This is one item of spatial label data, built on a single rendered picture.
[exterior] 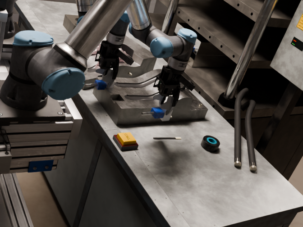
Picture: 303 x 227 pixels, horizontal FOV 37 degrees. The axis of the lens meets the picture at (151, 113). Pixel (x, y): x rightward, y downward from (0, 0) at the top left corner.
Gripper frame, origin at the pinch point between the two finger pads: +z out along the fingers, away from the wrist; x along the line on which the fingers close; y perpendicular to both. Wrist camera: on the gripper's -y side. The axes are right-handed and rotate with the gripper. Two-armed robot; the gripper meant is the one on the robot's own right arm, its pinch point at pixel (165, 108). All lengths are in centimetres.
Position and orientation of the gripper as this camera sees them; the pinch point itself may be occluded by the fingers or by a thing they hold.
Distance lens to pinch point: 187.9
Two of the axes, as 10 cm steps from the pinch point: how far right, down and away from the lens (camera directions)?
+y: -8.3, 0.5, -5.6
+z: -2.9, 8.2, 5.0
